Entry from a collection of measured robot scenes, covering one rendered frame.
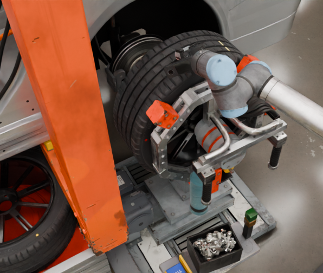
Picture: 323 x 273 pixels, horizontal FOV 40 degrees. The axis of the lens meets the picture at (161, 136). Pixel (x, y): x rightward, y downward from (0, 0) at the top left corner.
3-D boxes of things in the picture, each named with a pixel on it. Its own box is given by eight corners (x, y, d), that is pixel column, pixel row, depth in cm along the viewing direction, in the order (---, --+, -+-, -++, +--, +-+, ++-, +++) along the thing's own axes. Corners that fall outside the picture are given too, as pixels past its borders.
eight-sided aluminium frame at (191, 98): (249, 140, 224) (264, 55, 182) (257, 149, 220) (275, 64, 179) (154, 187, 208) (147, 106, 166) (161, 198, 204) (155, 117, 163)
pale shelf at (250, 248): (237, 223, 212) (238, 220, 210) (259, 252, 203) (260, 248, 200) (158, 267, 200) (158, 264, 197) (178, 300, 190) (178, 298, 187)
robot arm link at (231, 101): (258, 102, 151) (245, 71, 146) (239, 122, 146) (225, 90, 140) (236, 102, 158) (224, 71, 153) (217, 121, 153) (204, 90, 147)
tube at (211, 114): (212, 115, 182) (214, 96, 174) (241, 147, 171) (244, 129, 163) (175, 132, 177) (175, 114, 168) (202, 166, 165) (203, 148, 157)
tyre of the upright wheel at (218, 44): (252, 69, 230) (192, -1, 177) (283, 97, 216) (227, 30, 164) (163, 158, 242) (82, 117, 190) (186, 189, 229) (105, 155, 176)
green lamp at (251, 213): (251, 211, 193) (252, 206, 190) (257, 218, 191) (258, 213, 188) (244, 215, 192) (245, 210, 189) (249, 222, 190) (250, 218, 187)
